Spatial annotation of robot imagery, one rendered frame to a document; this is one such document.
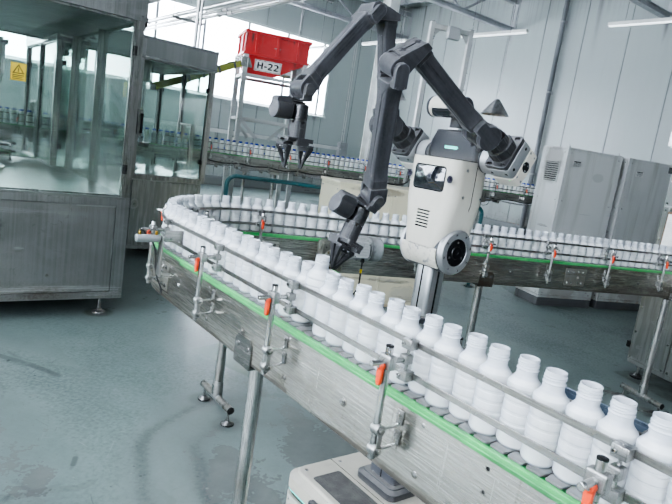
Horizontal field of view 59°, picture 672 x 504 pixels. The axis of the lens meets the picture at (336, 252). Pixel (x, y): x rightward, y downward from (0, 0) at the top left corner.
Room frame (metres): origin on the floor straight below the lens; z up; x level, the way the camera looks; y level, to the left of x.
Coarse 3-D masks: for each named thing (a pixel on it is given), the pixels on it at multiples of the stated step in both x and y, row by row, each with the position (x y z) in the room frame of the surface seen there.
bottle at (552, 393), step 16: (544, 384) 0.95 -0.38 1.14; (560, 384) 0.93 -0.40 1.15; (544, 400) 0.93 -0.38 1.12; (560, 400) 0.93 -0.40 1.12; (528, 416) 0.95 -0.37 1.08; (544, 416) 0.93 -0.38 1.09; (528, 432) 0.94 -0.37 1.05; (544, 432) 0.92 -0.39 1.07; (528, 448) 0.93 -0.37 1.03; (544, 464) 0.92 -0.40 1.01
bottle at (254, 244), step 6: (252, 240) 1.77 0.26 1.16; (258, 240) 1.79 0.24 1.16; (252, 246) 1.76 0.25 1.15; (258, 246) 1.77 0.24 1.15; (246, 252) 1.77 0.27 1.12; (252, 252) 1.76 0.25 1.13; (258, 252) 1.77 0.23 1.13; (252, 258) 1.75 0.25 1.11; (246, 264) 1.76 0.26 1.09; (246, 270) 1.75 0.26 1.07; (252, 270) 1.75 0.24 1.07; (240, 276) 1.78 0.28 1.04; (246, 276) 1.75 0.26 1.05; (240, 282) 1.77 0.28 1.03; (240, 288) 1.76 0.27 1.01; (246, 288) 1.75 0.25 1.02
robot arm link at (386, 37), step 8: (360, 8) 2.11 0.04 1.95; (368, 8) 2.07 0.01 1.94; (384, 16) 2.09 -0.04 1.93; (392, 16) 2.11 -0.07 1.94; (400, 16) 2.13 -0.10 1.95; (376, 24) 2.15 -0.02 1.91; (384, 24) 2.12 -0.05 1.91; (392, 24) 2.12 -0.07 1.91; (384, 32) 2.12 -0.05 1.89; (392, 32) 2.13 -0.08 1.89; (384, 40) 2.12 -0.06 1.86; (392, 40) 2.14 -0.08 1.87; (384, 48) 2.13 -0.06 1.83; (400, 120) 2.16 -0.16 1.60; (400, 128) 2.16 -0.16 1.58
